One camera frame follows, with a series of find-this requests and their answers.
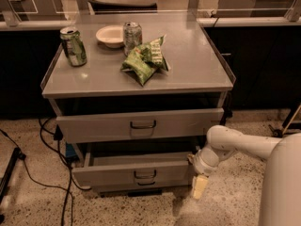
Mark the green soda can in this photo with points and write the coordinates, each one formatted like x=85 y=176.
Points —
x=73 y=46

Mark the black stand leg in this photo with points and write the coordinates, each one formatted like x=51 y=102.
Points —
x=16 y=154

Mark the white bowl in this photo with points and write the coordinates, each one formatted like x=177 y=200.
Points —
x=111 y=36

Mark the wheeled cart base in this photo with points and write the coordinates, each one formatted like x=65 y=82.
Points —
x=292 y=123

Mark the green chip bag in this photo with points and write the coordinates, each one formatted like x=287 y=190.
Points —
x=145 y=60

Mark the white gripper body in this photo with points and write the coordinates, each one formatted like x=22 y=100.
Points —
x=199 y=165

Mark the grey drawer cabinet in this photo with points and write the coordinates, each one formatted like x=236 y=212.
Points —
x=198 y=78

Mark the clear acrylic barrier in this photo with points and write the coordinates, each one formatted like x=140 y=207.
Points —
x=34 y=14

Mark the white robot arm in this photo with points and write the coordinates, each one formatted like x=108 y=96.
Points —
x=281 y=187

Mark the silver soda can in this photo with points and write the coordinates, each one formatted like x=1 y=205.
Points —
x=132 y=36

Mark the grey top drawer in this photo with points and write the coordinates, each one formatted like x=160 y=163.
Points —
x=138 y=125

